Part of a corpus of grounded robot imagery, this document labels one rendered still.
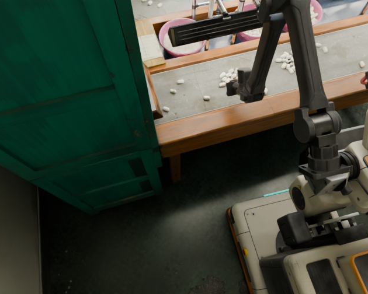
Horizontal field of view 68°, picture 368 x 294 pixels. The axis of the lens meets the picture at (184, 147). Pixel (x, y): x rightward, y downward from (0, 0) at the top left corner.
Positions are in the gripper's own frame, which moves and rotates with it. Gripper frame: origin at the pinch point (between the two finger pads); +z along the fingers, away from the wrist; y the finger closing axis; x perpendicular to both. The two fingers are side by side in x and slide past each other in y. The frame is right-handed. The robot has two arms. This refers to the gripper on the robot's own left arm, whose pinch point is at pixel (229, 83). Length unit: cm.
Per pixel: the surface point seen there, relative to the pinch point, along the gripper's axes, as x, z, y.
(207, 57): -11.2, 20.1, 3.5
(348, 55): 2, 7, -73
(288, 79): 6.0, 3.5, -34.1
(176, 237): 98, 13, 44
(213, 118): 12.7, -7.0, 12.7
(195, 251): 105, 4, 34
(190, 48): -16.0, 31.1, 9.3
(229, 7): -32, 44, -21
